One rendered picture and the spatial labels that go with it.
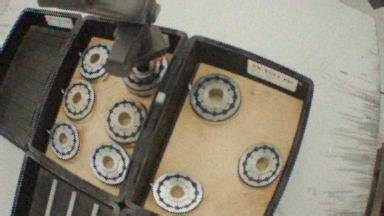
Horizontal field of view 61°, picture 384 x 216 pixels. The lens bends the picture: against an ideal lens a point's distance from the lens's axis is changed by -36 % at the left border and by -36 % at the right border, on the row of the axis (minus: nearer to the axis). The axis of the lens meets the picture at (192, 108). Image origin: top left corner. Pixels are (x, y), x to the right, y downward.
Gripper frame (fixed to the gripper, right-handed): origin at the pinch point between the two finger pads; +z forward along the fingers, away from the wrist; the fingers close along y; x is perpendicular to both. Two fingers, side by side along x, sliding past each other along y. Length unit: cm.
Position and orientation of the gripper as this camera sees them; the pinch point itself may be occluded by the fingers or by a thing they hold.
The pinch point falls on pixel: (143, 64)
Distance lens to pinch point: 102.2
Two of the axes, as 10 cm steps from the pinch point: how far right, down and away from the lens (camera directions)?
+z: 0.4, 3.7, 9.3
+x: -3.9, -8.5, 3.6
